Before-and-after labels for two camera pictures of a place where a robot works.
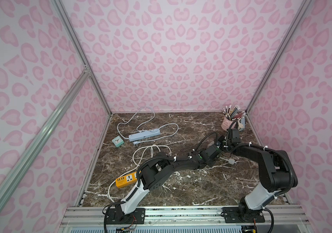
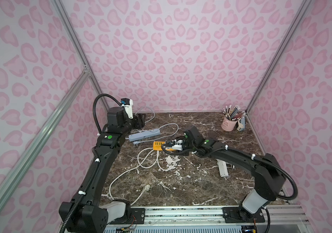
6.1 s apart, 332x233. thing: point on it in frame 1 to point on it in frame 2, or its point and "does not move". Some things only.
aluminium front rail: [180, 216] does not move
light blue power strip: [144, 134] does not move
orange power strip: [126, 180] to [157, 146]
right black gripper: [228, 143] to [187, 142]
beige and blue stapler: [241, 124] does not move
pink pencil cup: [226, 123] does not move
